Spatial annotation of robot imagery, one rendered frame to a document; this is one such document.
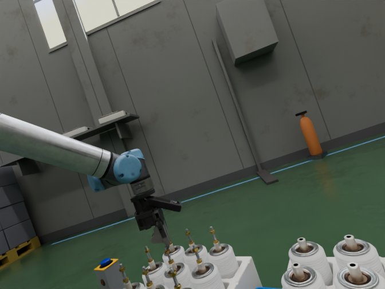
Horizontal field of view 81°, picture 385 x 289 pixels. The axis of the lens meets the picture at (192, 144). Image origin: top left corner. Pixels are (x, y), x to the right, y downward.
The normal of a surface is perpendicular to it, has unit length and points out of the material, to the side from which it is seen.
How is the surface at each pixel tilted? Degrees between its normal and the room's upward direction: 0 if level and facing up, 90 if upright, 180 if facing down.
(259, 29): 90
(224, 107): 90
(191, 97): 90
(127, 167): 90
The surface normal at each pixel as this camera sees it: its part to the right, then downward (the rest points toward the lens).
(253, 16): -0.13, 0.04
